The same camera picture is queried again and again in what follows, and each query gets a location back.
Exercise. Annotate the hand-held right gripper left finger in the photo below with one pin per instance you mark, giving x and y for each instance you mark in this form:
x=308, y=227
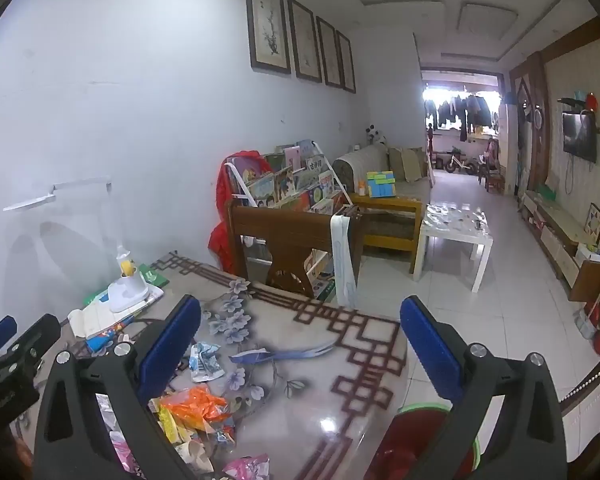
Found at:
x=172, y=345

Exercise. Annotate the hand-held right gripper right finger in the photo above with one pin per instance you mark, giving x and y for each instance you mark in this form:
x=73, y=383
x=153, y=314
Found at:
x=430, y=350

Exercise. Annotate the blue white wrapper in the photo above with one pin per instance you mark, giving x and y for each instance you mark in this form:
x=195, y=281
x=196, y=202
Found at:
x=205, y=360

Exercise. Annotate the orange plastic wrapper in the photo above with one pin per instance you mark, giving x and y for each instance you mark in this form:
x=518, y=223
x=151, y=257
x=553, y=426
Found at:
x=197, y=405

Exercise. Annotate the red bin with green rim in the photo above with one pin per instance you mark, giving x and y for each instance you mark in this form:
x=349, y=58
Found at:
x=415, y=445

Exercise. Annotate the beige paper scrap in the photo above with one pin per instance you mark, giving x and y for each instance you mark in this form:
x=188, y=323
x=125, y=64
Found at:
x=192, y=452

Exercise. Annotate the pink white plastic wrapper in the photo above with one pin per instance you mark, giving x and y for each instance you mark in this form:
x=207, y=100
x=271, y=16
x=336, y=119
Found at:
x=120, y=447

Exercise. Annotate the blue printed book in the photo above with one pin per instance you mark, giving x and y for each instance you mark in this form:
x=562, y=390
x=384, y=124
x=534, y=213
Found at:
x=100, y=342

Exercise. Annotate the white desk lamp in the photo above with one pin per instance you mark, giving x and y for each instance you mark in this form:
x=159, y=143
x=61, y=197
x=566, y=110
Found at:
x=125, y=295

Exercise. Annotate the green packet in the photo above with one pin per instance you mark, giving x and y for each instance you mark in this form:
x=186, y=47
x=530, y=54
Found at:
x=152, y=274

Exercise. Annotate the yellow capped item in lamp holder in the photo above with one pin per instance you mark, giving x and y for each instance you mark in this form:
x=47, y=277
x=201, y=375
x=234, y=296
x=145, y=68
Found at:
x=126, y=266

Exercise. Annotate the white coffee table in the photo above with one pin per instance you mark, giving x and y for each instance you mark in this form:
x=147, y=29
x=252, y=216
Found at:
x=475, y=240

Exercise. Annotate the yellow wooden side table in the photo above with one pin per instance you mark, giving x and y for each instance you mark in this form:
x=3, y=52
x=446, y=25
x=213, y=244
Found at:
x=395, y=207

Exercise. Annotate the brown wooden chair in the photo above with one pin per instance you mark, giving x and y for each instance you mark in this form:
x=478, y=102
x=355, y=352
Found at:
x=290, y=232

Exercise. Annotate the red bag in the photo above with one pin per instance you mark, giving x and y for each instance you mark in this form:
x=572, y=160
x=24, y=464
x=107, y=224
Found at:
x=222, y=185

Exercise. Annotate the wooden television cabinet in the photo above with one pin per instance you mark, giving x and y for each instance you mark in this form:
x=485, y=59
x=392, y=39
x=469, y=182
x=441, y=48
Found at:
x=555, y=232

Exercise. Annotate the blue yellow toy box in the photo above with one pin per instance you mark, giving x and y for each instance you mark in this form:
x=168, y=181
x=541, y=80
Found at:
x=381, y=184

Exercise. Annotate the white book rack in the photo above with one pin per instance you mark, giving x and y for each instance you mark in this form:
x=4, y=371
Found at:
x=240, y=185

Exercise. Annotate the small yellow white bottle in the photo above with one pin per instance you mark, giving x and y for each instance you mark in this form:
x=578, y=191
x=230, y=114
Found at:
x=362, y=188

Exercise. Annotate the balance bike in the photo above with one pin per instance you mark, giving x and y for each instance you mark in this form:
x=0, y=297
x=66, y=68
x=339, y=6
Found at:
x=455, y=162

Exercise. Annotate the colourful framed picture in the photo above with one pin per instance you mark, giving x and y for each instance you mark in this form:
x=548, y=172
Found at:
x=595, y=222

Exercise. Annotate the black white ornament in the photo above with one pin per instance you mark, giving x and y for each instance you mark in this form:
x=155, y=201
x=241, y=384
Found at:
x=375, y=132

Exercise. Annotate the row of hanging clothes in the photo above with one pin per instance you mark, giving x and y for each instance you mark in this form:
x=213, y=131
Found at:
x=455, y=110

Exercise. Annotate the square ceiling light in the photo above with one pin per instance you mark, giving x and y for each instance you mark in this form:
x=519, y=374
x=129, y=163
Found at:
x=487, y=20

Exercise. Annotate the wall television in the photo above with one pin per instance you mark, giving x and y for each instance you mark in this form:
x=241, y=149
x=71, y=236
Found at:
x=579, y=135

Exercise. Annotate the small wall shelf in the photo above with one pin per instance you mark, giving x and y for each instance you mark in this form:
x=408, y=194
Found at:
x=577, y=104

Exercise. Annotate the dark framed wall picture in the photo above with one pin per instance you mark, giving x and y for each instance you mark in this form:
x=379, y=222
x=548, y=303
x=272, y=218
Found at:
x=304, y=40
x=267, y=25
x=330, y=52
x=346, y=62

